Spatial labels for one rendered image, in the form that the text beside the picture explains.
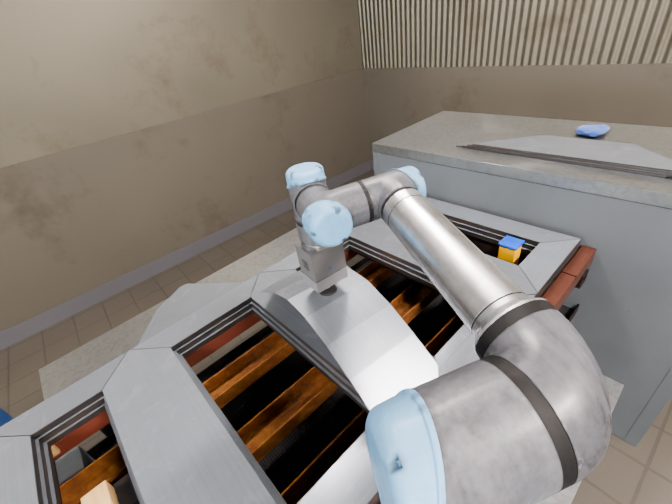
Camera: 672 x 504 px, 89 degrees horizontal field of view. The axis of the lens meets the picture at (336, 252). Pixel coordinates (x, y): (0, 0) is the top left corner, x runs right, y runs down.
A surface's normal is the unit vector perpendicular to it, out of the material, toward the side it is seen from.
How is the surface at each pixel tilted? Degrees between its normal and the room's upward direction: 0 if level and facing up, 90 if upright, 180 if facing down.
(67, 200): 90
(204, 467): 0
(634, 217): 90
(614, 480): 0
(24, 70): 90
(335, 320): 19
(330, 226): 90
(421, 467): 25
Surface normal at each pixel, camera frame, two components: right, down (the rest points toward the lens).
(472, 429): -0.11, -0.65
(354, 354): 0.16, -0.54
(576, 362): 0.17, -0.75
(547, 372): -0.09, -0.80
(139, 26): 0.65, 0.35
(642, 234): -0.73, 0.47
